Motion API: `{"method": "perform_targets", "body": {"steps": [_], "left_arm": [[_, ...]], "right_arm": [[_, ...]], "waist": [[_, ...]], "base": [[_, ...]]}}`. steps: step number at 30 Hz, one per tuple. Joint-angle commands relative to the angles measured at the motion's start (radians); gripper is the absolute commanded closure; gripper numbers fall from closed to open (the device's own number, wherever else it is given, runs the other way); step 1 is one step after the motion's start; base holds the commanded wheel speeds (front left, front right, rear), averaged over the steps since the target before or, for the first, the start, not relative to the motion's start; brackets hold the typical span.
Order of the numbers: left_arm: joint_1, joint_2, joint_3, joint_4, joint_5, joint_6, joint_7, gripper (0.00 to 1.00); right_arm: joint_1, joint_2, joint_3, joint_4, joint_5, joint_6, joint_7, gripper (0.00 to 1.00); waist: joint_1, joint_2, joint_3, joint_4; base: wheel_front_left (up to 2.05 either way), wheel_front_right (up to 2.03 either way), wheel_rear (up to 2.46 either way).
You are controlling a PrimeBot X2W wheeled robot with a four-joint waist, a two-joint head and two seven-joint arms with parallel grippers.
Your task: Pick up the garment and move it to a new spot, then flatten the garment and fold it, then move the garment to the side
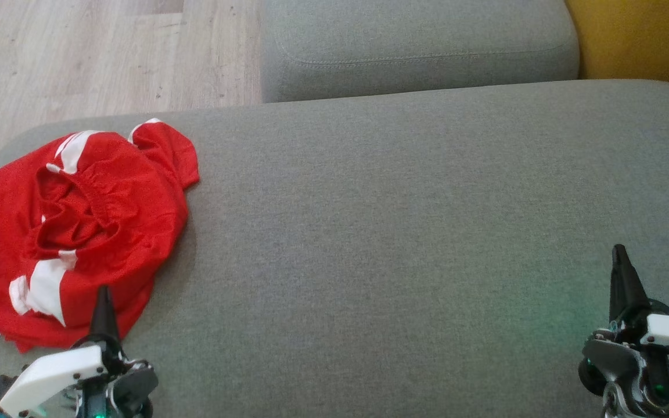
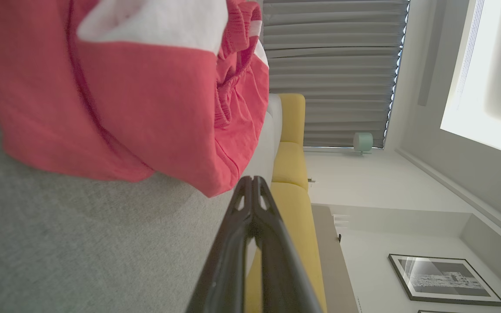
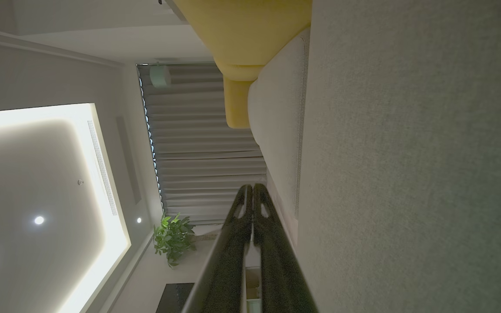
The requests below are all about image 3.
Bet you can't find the long ceiling air vent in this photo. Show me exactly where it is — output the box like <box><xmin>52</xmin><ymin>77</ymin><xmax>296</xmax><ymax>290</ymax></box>
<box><xmin>87</xmin><ymin>120</ymin><xmax>119</xmax><ymax>216</ymax></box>

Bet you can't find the black rectangular panel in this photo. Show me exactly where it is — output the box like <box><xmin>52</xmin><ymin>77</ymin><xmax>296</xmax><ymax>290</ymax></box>
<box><xmin>155</xmin><ymin>283</ymin><xmax>195</xmax><ymax>313</ymax></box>

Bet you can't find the green potted plant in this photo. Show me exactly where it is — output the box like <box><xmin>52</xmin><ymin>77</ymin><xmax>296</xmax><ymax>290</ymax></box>
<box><xmin>153</xmin><ymin>213</ymin><xmax>197</xmax><ymax>268</ymax></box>

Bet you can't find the pale green round lamp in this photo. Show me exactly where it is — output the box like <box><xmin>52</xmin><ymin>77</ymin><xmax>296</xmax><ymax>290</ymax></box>
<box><xmin>149</xmin><ymin>64</ymin><xmax>172</xmax><ymax>88</ymax></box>

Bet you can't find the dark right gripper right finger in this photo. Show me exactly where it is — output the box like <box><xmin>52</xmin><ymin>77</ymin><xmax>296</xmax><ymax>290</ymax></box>
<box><xmin>253</xmin><ymin>183</ymin><xmax>319</xmax><ymax>313</ymax></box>

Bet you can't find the yellow sofa backrest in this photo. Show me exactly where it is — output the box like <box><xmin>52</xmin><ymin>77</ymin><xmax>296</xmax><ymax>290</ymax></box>
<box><xmin>172</xmin><ymin>0</ymin><xmax>312</xmax><ymax>129</ymax></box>

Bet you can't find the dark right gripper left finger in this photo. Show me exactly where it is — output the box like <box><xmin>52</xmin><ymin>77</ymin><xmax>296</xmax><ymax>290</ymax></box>
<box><xmin>181</xmin><ymin>184</ymin><xmax>254</xmax><ymax>313</ymax></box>

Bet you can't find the grey pleated curtain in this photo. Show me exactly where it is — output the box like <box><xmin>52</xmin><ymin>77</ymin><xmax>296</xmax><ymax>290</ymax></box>
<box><xmin>137</xmin><ymin>64</ymin><xmax>268</xmax><ymax>225</ymax></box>

